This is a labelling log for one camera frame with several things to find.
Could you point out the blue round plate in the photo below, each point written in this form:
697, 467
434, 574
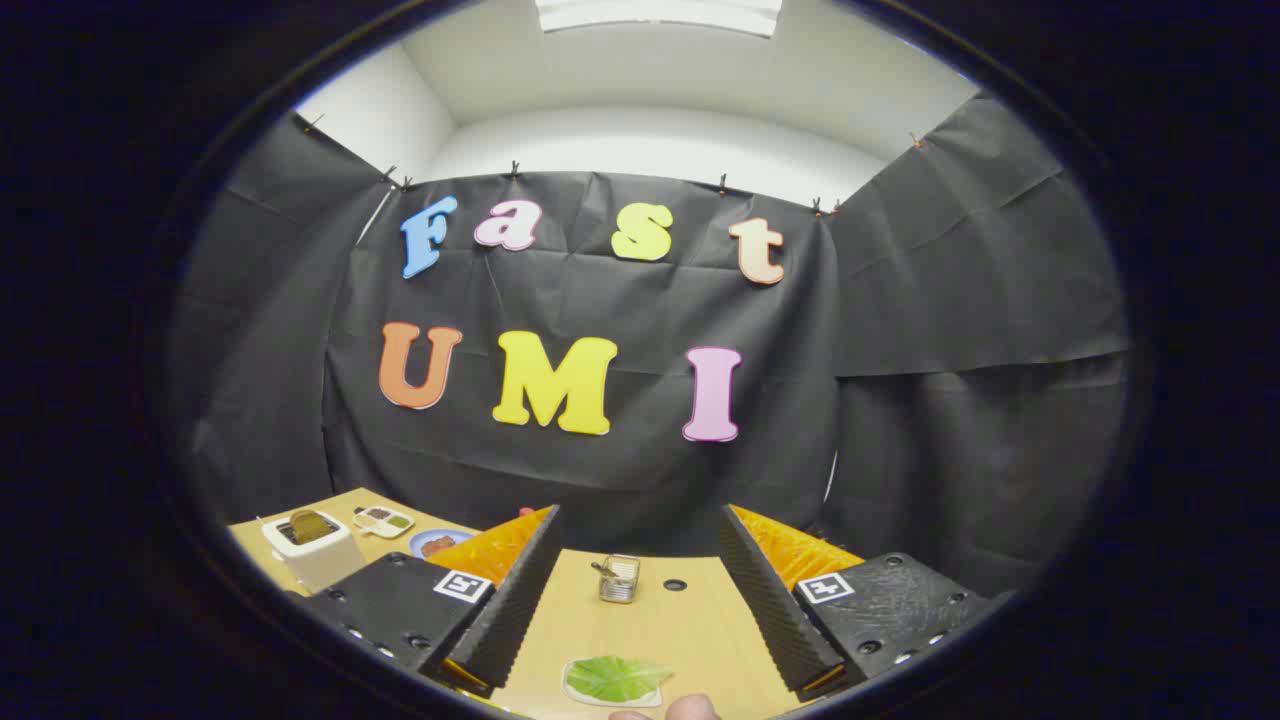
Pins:
462, 537

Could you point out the white ceiling light panel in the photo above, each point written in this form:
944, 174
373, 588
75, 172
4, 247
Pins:
660, 15

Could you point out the white toaster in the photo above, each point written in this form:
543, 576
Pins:
325, 565

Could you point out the white divided condiment tray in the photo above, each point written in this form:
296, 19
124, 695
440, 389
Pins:
385, 522

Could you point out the white square plate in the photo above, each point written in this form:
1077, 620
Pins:
585, 698

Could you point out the brown meat patty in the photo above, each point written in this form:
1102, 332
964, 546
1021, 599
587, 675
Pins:
438, 546

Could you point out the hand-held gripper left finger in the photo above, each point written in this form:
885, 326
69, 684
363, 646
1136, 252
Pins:
520, 610

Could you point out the brown toast slice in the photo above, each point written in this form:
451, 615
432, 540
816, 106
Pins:
312, 527

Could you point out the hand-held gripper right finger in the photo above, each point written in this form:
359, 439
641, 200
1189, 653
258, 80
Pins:
775, 610

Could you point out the green lettuce leaf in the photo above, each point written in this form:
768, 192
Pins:
615, 678

